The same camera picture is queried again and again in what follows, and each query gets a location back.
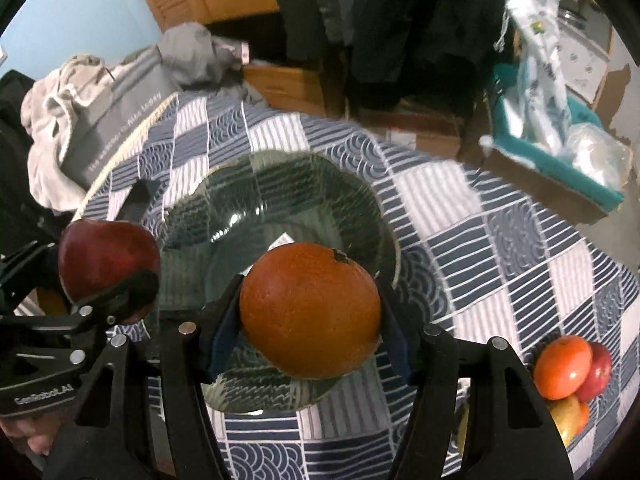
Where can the beige crumpled garment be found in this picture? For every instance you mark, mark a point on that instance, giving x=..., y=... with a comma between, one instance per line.
x=52, y=110

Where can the teal storage box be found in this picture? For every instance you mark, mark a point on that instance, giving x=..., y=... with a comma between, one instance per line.
x=530, y=157

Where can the white patterned container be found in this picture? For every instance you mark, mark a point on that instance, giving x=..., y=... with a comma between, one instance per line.
x=582, y=65

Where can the wooden shelf rack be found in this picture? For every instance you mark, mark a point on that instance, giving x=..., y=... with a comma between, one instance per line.
x=607, y=35

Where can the orange-red tomato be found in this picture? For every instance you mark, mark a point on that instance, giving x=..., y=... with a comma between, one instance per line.
x=562, y=366

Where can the clear glass bowl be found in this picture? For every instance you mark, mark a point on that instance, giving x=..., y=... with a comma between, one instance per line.
x=280, y=195

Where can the white printed plastic bag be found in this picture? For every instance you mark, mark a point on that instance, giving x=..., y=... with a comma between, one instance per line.
x=537, y=60

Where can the yellow green apple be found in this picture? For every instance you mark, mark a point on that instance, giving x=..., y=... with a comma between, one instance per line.
x=567, y=417

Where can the wooden drawer unit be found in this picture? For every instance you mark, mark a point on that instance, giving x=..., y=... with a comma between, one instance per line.
x=287, y=87

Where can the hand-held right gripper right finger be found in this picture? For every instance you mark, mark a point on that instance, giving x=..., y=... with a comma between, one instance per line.
x=397, y=345

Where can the clear plastic bag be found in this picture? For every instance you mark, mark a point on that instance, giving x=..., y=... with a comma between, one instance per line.
x=597, y=155

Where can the dark hanging clothes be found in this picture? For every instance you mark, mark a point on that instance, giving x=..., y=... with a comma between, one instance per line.
x=400, y=30

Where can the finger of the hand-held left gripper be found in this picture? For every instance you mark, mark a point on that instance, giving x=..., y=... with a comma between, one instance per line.
x=140, y=200
x=130, y=292

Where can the large orange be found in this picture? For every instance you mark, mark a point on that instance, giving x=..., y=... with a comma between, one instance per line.
x=310, y=310

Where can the brown cardboard box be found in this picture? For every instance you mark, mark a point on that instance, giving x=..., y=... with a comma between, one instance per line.
x=530, y=185

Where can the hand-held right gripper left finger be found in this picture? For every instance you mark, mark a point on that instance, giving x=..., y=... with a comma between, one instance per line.
x=222, y=327

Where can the flat cardboard box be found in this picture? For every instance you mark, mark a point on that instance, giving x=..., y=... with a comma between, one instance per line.
x=415, y=127

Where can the dark red apple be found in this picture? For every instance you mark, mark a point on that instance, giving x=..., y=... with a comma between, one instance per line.
x=105, y=255

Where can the person's left hand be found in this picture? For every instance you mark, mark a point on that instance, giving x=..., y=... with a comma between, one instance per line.
x=27, y=432

